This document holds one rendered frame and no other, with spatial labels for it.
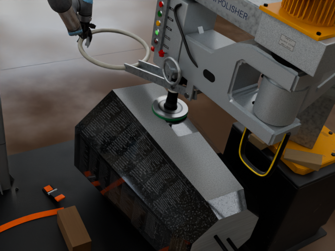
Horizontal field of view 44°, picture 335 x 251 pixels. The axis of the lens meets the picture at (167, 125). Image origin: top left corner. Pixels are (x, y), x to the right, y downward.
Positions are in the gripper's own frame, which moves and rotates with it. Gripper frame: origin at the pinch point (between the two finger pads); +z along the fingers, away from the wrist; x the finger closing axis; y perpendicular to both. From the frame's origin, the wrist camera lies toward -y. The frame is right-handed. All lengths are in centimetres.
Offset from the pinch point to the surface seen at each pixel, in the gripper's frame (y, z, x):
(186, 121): 38, -3, 92
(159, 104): 35, -5, 73
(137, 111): 45, -2, 64
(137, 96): 32, -1, 57
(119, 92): 34, -1, 46
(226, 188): 77, -7, 128
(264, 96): 71, -61, 127
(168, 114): 41, -6, 81
